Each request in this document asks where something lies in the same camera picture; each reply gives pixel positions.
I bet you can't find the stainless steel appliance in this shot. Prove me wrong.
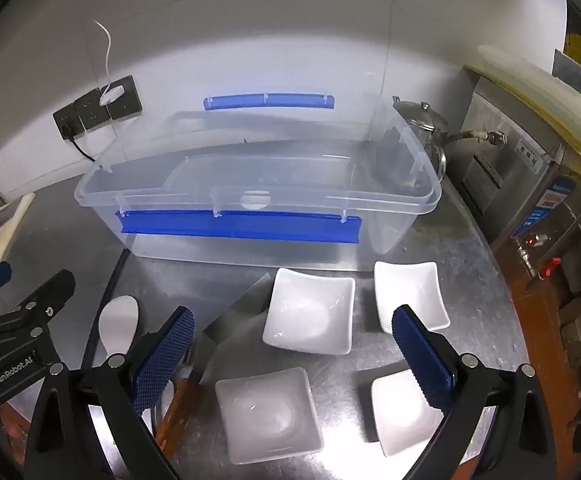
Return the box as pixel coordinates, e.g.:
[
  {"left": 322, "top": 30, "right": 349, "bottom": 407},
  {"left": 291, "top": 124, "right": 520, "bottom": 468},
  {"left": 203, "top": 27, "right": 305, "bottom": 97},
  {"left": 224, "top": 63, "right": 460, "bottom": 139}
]
[{"left": 458, "top": 65, "right": 581, "bottom": 261}]

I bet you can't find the stainless steel kettle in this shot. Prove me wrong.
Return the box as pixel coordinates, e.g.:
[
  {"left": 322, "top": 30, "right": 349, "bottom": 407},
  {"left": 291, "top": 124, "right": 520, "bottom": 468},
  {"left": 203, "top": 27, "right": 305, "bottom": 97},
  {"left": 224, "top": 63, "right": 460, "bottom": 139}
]
[{"left": 392, "top": 95, "right": 452, "bottom": 182}]

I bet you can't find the metal pipe fitting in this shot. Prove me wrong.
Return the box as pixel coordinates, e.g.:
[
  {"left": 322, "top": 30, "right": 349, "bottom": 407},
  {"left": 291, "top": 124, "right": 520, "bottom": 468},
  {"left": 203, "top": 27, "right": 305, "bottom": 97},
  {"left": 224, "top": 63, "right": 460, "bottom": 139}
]
[{"left": 445, "top": 130, "right": 507, "bottom": 147}]

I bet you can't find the white plug with cable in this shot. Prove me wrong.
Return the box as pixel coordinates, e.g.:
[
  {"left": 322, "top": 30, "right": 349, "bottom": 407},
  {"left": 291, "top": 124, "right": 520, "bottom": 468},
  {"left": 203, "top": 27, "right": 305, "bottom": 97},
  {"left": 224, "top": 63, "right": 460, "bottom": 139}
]
[{"left": 94, "top": 20, "right": 123, "bottom": 107}]

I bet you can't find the clear plastic storage box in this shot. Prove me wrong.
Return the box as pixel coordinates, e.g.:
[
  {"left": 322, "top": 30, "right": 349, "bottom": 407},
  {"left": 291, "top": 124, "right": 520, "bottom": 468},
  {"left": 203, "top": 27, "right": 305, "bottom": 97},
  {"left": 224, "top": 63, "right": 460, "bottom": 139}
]
[{"left": 74, "top": 91, "right": 443, "bottom": 267}]

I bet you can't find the white spoon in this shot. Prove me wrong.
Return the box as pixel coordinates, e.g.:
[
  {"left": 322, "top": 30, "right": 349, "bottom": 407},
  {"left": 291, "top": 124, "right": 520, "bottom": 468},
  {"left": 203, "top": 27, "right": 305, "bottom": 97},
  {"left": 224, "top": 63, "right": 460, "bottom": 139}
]
[{"left": 98, "top": 296, "right": 141, "bottom": 361}]

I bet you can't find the black wall socket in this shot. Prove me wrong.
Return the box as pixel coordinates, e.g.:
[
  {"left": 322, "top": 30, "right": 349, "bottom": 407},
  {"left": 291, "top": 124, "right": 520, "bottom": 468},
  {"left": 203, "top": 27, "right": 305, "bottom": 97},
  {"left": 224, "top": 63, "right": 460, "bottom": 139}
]
[
  {"left": 101, "top": 75, "right": 142, "bottom": 120},
  {"left": 74, "top": 89, "right": 112, "bottom": 131},
  {"left": 53, "top": 102, "right": 85, "bottom": 139}
]

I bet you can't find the white cutting board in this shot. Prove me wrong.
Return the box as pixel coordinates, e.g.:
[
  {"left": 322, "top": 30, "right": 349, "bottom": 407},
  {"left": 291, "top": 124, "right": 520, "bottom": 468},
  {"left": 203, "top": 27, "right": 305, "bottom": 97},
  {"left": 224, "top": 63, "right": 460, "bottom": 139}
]
[{"left": 0, "top": 194, "right": 36, "bottom": 281}]

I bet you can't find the black power cable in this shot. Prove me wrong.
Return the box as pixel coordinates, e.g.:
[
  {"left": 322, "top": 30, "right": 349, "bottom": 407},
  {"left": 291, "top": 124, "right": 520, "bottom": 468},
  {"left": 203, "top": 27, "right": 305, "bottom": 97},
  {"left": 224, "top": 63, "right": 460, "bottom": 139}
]
[{"left": 64, "top": 130, "right": 97, "bottom": 162}]

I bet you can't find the white square dish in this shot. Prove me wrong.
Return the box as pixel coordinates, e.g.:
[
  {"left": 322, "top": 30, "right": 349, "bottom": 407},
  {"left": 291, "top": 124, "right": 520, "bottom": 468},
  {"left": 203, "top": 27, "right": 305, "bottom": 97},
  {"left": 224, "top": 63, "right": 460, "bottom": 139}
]
[
  {"left": 371, "top": 367, "right": 444, "bottom": 457},
  {"left": 373, "top": 261, "right": 451, "bottom": 335},
  {"left": 262, "top": 267, "right": 356, "bottom": 357},
  {"left": 215, "top": 367, "right": 325, "bottom": 466}
]

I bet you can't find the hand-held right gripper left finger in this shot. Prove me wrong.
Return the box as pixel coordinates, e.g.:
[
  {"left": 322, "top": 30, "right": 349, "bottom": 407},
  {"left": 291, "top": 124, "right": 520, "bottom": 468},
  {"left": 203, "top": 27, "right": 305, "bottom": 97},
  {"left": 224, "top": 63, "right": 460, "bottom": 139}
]
[{"left": 23, "top": 306, "right": 194, "bottom": 480}]

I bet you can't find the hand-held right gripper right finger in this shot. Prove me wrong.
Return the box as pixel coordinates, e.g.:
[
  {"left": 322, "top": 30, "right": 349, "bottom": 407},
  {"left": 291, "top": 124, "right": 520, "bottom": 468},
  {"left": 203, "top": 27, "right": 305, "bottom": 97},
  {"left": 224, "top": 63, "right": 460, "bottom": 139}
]
[{"left": 392, "top": 304, "right": 556, "bottom": 480}]

